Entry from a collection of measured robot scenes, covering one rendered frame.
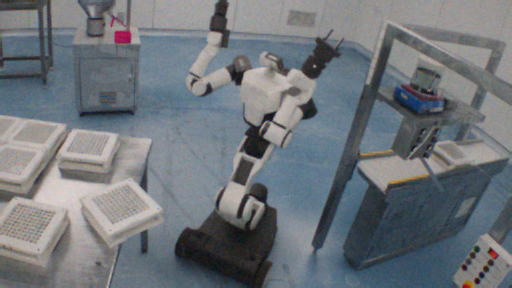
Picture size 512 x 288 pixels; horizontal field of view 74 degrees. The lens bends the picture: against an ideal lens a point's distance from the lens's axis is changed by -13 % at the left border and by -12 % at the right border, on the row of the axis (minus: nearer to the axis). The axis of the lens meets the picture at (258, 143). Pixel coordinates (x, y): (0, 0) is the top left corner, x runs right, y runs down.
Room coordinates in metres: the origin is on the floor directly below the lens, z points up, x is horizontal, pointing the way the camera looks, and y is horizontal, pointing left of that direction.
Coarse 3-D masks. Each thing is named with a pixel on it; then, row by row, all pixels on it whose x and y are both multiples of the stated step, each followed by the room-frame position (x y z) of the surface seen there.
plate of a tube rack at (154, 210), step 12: (132, 180) 1.23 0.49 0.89; (96, 192) 1.10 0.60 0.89; (144, 192) 1.17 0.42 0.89; (84, 204) 1.02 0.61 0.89; (156, 204) 1.11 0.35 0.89; (96, 216) 0.97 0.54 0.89; (132, 216) 1.02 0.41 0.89; (144, 216) 1.03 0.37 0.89; (156, 216) 1.07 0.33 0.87; (108, 228) 0.93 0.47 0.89; (120, 228) 0.95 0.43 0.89
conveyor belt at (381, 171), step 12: (396, 156) 2.05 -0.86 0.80; (360, 168) 1.88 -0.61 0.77; (372, 168) 1.86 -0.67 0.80; (384, 168) 1.88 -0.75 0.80; (396, 168) 1.91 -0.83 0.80; (408, 168) 1.94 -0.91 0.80; (420, 168) 1.97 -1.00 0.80; (432, 168) 2.00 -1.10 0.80; (372, 180) 1.78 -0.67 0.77; (384, 180) 1.76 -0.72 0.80; (396, 180) 1.78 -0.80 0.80; (384, 192) 1.69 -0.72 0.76
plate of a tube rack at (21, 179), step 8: (8, 144) 1.26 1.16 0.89; (0, 152) 1.20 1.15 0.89; (40, 152) 1.27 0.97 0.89; (32, 160) 1.20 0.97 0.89; (40, 160) 1.22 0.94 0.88; (24, 168) 1.14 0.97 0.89; (32, 168) 1.15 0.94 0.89; (0, 176) 1.05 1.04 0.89; (8, 176) 1.06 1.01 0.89; (16, 176) 1.07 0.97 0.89; (24, 176) 1.09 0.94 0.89; (24, 184) 1.05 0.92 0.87
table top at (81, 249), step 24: (120, 144) 1.57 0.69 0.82; (144, 144) 1.61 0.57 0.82; (48, 168) 1.26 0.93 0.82; (120, 168) 1.38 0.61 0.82; (144, 168) 1.46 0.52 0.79; (0, 192) 1.02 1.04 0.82; (48, 192) 1.10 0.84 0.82; (72, 192) 1.14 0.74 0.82; (72, 216) 1.01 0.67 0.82; (72, 240) 0.89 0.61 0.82; (96, 240) 0.92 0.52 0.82; (0, 264) 0.69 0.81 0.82; (24, 264) 0.72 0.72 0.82; (48, 264) 0.75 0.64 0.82; (72, 264) 0.78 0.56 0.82; (96, 264) 0.81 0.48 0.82
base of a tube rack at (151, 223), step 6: (84, 210) 1.03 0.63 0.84; (90, 216) 1.01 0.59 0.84; (90, 222) 1.00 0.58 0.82; (144, 222) 1.05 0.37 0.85; (150, 222) 1.06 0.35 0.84; (156, 222) 1.07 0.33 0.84; (162, 222) 1.09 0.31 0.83; (96, 228) 0.96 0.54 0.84; (132, 228) 1.00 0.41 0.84; (138, 228) 1.01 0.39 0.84; (144, 228) 1.02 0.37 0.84; (150, 228) 1.04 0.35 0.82; (102, 234) 0.94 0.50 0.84; (120, 234) 0.96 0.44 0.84; (126, 234) 0.97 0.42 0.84; (132, 234) 0.98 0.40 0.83; (120, 240) 0.94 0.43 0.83; (126, 240) 0.96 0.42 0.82
